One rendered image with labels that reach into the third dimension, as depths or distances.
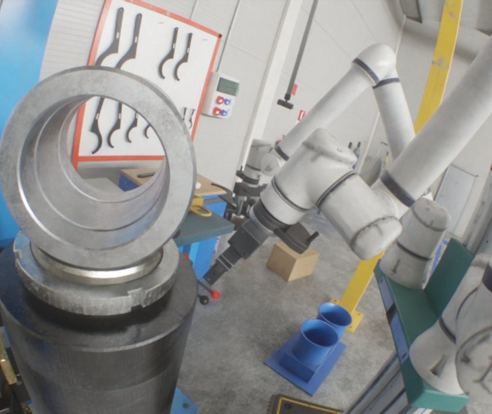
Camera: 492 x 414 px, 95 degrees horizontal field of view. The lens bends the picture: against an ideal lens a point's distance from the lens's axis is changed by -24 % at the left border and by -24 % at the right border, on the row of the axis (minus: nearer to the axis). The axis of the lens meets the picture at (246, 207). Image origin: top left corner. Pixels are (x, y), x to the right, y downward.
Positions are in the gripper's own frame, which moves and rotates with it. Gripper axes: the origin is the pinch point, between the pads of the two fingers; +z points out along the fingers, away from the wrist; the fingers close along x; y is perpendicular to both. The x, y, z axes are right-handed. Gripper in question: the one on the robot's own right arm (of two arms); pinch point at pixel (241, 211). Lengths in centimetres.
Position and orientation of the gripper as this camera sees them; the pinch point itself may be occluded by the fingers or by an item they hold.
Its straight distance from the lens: 135.7
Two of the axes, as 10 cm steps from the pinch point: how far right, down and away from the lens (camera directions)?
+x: 7.6, -0.1, 6.5
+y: 5.9, 4.2, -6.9
